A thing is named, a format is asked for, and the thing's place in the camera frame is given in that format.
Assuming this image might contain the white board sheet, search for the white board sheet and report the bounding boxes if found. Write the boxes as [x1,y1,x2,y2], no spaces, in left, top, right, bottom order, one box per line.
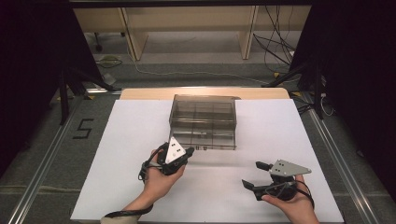
[70,99,345,224]

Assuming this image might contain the person's right hand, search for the person's right hand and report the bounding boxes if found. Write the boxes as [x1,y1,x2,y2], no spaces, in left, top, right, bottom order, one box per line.
[261,175,316,219]

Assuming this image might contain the bundle of hanging black cables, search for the bundle of hanging black cables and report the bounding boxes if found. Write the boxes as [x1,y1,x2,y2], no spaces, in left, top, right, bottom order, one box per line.
[252,5,297,67]

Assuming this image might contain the black metal stand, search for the black metal stand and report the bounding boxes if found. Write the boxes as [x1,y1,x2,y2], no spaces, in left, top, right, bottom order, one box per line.
[57,65,118,126]
[261,60,327,120]

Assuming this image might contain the black chair caster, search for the black chair caster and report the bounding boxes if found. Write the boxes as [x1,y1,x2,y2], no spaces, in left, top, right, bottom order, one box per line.
[92,32,104,53]

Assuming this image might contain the person's left hand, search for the person's left hand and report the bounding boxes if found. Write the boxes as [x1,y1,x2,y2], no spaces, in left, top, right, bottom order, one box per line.
[142,148,187,203]

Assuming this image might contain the aluminium floor rail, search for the aluminium floor rail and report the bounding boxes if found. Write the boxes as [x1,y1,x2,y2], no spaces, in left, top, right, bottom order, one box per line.
[7,92,82,224]
[302,92,380,224]

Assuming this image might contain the right hand-held gripper black cable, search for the right hand-held gripper black cable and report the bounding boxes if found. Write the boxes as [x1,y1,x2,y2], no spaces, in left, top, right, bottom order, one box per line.
[264,179,316,210]

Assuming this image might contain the grey floor plate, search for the grey floor plate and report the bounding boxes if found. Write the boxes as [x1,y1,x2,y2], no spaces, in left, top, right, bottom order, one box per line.
[102,73,118,86]

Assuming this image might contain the green coiled cable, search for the green coiled cable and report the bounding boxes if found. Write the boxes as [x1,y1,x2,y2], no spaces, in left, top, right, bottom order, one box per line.
[95,54,123,69]

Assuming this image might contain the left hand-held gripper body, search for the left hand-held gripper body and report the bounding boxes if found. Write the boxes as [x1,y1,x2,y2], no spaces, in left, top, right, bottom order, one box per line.
[157,136,189,176]

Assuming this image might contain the floor cables by stand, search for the floor cables by stand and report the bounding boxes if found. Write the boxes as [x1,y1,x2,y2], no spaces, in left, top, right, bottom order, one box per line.
[289,91,336,118]

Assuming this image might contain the black curtain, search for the black curtain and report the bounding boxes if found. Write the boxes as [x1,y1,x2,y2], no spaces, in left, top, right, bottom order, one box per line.
[290,4,396,195]
[0,5,105,176]

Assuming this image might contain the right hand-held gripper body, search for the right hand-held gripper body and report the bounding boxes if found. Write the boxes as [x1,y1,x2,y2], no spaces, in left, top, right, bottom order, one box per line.
[263,159,313,202]

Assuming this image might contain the left hand-held gripper black cable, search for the left hand-held gripper black cable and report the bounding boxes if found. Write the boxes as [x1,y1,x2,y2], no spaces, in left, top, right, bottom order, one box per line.
[104,142,169,219]

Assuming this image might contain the short aluminium rail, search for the short aluminium rail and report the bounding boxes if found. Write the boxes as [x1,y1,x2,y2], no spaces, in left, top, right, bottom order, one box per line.
[84,88,122,95]

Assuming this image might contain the smoky transparent drawer box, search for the smoky transparent drawer box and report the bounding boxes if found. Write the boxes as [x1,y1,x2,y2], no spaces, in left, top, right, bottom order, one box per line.
[168,93,237,133]

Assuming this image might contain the hand-held gripper black cable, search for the hand-held gripper black cable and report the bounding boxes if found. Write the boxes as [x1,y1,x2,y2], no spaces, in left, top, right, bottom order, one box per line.
[104,142,169,219]
[264,179,316,210]

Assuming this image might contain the light wooden desk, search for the light wooden desk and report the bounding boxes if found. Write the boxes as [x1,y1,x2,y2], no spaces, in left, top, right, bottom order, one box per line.
[73,6,312,62]

